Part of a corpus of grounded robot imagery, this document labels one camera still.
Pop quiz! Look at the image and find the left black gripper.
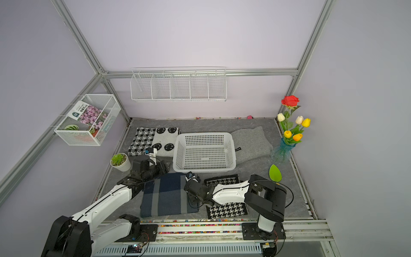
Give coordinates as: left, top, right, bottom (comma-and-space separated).
142, 159, 172, 182

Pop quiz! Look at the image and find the black white houndstooth scarf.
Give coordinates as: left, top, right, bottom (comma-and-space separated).
204, 175, 248, 220

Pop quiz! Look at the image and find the navy grey plaid scarf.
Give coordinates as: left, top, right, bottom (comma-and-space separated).
140, 173, 199, 217

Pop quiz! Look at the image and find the white plastic perforated basket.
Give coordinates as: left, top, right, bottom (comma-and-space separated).
173, 132, 237, 173

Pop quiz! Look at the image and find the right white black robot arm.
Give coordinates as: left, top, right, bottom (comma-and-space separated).
184, 172, 287, 234

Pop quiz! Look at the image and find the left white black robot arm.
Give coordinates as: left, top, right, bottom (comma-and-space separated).
41, 155, 170, 257

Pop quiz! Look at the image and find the houndstooth and circle pattern scarf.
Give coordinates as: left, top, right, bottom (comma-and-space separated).
128, 127, 180, 157

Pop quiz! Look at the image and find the small potted green plant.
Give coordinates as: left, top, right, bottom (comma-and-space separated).
110, 153, 131, 172

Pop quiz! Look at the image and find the green leaf shaped spatula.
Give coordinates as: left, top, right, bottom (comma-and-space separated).
269, 164, 282, 182

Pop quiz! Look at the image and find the flower picture seed packet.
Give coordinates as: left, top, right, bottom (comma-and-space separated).
67, 101, 108, 130

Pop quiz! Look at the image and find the green striped ball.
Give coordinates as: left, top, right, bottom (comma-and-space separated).
64, 124, 79, 131

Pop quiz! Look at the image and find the yellow tulip lower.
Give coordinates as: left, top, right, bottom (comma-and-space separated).
284, 130, 293, 139

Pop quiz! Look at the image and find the white tulip left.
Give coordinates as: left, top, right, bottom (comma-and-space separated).
277, 113, 286, 122

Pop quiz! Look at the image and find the white tulip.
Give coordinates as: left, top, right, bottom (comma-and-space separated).
295, 116, 304, 125
277, 113, 286, 122

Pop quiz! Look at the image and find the orange yellow tulip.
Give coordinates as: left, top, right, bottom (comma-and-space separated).
292, 133, 303, 142

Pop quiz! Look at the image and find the white tulip right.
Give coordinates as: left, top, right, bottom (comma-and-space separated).
295, 116, 304, 125

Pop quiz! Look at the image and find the yellow tulip upper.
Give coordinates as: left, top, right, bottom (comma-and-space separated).
302, 118, 311, 128

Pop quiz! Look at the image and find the red artificial rose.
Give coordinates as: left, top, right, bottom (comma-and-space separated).
281, 95, 300, 107

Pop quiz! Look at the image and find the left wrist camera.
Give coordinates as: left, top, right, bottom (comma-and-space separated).
144, 147, 157, 166

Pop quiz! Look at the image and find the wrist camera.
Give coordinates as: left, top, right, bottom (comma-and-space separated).
144, 147, 157, 166
185, 171, 196, 182

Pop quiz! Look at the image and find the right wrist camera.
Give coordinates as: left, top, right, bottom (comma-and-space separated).
185, 171, 196, 182

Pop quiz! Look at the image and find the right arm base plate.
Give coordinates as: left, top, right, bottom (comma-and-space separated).
241, 222, 286, 241

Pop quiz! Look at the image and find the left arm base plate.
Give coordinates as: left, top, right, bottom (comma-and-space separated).
116, 223, 158, 243

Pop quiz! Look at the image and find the white mesh wall box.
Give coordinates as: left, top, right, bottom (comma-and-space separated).
54, 94, 121, 146

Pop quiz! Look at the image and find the white wire wall shelf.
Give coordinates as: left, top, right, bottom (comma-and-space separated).
130, 66, 228, 102

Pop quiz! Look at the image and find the aluminium mounting rail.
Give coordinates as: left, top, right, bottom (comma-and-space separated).
95, 220, 340, 257

